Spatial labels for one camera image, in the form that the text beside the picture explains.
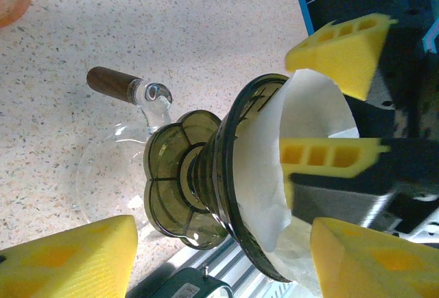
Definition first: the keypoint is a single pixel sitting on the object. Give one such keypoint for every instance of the aluminium front rail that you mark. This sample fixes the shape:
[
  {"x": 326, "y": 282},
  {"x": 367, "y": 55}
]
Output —
[{"x": 212, "y": 263}]

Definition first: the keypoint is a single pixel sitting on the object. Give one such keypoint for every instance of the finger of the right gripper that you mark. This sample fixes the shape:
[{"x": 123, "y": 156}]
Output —
[
  {"x": 329, "y": 143},
  {"x": 343, "y": 54}
]

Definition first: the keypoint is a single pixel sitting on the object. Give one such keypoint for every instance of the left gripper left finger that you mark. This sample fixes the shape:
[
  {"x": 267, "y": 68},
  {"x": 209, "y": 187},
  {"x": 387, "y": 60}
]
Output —
[{"x": 68, "y": 267}]

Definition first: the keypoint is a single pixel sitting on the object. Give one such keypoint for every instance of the green coffee dripper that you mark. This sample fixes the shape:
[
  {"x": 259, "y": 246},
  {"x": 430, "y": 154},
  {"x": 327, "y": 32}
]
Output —
[{"x": 178, "y": 181}]

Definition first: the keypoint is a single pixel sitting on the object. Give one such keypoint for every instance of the white paper coffee filter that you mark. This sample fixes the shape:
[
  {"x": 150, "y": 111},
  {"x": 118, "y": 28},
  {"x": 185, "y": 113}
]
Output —
[{"x": 260, "y": 174}]

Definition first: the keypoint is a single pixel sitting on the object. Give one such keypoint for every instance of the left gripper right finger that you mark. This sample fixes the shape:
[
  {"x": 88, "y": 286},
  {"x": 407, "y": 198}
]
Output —
[{"x": 377, "y": 270}]

